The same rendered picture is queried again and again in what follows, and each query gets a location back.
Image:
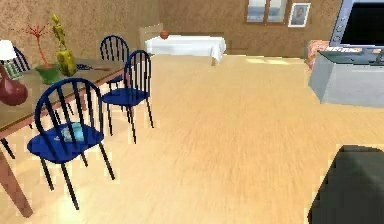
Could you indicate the wooden framed window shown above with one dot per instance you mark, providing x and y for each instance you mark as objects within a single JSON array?
[{"x": 266, "y": 11}]

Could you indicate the brown wooden dining table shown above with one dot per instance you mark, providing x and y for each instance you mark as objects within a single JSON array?
[{"x": 31, "y": 87}]

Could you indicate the pink patterned armchair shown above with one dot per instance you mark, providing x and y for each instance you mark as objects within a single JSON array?
[{"x": 315, "y": 50}]

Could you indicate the orange basketball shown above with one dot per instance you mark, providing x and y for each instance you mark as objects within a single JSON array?
[{"x": 164, "y": 34}]

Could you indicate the yellow figure statue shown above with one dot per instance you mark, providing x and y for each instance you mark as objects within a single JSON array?
[{"x": 64, "y": 53}]

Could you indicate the red plant in green pot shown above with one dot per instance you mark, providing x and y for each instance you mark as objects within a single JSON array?
[{"x": 47, "y": 70}]

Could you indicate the white cloth covered table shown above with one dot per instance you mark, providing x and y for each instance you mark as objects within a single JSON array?
[{"x": 187, "y": 45}]

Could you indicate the grey television stand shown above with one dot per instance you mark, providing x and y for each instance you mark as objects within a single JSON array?
[{"x": 348, "y": 78}]

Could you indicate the dark grey armchair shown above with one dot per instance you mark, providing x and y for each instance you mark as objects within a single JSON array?
[{"x": 351, "y": 188}]

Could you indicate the light blue cloth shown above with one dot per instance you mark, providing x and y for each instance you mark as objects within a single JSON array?
[{"x": 73, "y": 131}]

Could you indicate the dark red round vase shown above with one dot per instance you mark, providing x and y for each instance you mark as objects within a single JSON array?
[{"x": 12, "y": 91}]

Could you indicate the grey framed television set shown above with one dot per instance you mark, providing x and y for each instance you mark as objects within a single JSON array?
[{"x": 361, "y": 24}]

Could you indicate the white framed picture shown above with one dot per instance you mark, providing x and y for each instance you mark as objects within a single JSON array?
[{"x": 299, "y": 14}]

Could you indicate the beige chair back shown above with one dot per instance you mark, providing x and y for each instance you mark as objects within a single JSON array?
[{"x": 150, "y": 32}]

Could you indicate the blue spindle-back chair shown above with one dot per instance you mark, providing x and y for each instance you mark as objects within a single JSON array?
[
  {"x": 63, "y": 145},
  {"x": 114, "y": 47},
  {"x": 20, "y": 60},
  {"x": 126, "y": 95}
]

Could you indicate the dark blue flat dish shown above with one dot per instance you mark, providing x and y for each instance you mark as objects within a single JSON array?
[{"x": 83, "y": 67}]

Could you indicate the white shade table lamp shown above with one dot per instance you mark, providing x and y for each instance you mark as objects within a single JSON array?
[{"x": 8, "y": 57}]

